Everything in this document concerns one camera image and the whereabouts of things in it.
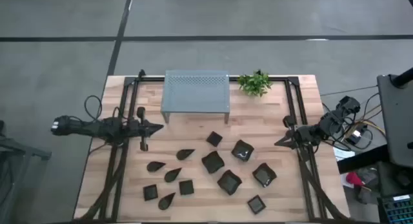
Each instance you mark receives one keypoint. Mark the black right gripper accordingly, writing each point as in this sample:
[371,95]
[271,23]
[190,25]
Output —
[301,135]

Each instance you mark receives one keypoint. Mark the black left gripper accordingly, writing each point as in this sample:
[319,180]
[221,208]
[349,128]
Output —
[138,128]

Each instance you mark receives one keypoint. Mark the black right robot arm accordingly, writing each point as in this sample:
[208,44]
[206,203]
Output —
[332,124]

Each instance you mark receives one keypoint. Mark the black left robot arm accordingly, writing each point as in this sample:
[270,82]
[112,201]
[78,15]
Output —
[90,128]

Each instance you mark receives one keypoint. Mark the grey perforated metal shelf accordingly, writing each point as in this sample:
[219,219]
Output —
[193,98]

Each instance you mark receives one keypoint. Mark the white paper sheet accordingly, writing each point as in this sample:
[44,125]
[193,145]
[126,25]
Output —
[342,154]

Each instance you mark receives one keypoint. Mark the green plant in white pot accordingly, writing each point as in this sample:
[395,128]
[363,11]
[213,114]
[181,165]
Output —
[255,85]

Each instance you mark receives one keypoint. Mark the black power adapter box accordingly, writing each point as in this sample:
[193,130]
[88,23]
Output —
[355,137]

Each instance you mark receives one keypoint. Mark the red object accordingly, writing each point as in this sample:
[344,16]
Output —
[353,179]

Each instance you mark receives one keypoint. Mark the black beam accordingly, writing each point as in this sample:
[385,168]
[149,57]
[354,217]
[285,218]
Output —
[361,159]

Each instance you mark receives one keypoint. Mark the grey cloth bundle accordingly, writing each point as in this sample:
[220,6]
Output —
[368,185]

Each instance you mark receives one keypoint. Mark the grey cart panel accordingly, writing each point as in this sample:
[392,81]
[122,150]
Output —
[397,120]

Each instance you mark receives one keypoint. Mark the grey metal stand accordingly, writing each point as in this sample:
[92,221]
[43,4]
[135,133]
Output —
[32,152]

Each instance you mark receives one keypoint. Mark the backlit computer keyboard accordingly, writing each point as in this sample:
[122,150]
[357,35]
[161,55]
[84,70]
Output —
[398,209]

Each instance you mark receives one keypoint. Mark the black pole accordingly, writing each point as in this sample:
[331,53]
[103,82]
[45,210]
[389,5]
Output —
[403,78]

